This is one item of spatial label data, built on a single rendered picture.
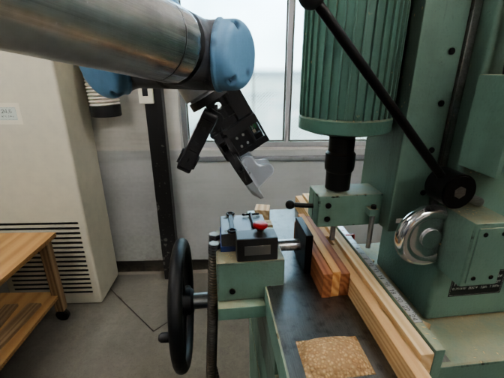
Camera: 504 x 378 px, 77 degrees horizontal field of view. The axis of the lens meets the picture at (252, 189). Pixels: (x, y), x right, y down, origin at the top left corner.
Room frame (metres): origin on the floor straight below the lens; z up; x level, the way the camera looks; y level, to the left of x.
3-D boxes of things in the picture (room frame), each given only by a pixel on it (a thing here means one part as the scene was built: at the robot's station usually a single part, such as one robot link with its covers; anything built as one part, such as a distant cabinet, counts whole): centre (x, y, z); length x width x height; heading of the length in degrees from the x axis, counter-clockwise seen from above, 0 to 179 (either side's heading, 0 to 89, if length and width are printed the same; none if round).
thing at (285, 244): (0.60, -0.08, 0.95); 0.09 x 0.07 x 0.09; 7
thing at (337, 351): (0.36, -0.12, 0.91); 0.10 x 0.07 x 0.02; 97
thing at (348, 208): (0.63, -0.20, 1.03); 0.14 x 0.07 x 0.09; 97
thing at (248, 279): (0.59, 0.01, 0.92); 0.15 x 0.13 x 0.09; 7
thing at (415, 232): (0.52, -0.32, 1.02); 0.12 x 0.03 x 0.12; 97
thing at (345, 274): (0.62, -0.16, 0.93); 0.25 x 0.02 x 0.05; 7
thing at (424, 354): (0.62, -0.20, 0.93); 0.60 x 0.02 x 0.05; 7
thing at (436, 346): (0.62, -0.22, 0.93); 0.60 x 0.02 x 0.06; 7
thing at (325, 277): (0.60, -0.13, 0.93); 0.23 x 0.02 x 0.05; 7
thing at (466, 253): (0.49, -0.38, 1.02); 0.09 x 0.07 x 0.12; 7
